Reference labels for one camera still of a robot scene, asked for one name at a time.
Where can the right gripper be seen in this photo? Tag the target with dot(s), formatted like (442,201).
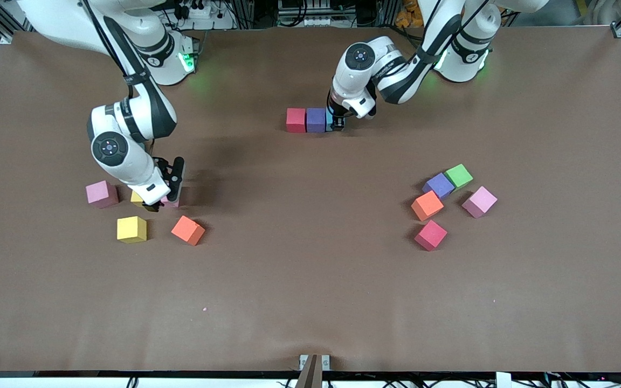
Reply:
(152,207)

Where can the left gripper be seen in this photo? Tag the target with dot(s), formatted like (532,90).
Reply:
(337,124)

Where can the cyan foam cube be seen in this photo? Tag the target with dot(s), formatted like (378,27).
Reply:
(329,117)

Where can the pink foam cube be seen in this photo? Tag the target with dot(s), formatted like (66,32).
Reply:
(100,193)
(173,203)
(480,201)

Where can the purple foam cube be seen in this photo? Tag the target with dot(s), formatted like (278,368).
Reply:
(316,119)
(439,186)

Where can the yellow foam cube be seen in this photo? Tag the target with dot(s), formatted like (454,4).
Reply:
(137,199)
(131,229)

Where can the orange foam cube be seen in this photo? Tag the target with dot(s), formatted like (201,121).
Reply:
(427,206)
(186,230)

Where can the red foam cube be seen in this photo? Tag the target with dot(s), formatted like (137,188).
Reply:
(296,119)
(430,235)

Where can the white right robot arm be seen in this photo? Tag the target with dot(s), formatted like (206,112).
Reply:
(127,161)

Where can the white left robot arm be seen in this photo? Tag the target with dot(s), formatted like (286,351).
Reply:
(353,75)

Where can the white power strip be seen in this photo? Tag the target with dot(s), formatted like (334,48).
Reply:
(318,21)
(198,11)

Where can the pile of orange fruits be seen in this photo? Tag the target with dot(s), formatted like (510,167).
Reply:
(407,16)

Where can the green foam cube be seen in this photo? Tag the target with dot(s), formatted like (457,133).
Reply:
(459,175)

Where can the brown table cover sheet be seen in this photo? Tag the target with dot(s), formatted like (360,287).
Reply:
(310,269)

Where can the brown wooden strip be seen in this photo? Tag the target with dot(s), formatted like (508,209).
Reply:
(310,374)

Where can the small metal bracket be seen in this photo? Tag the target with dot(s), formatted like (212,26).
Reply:
(303,360)

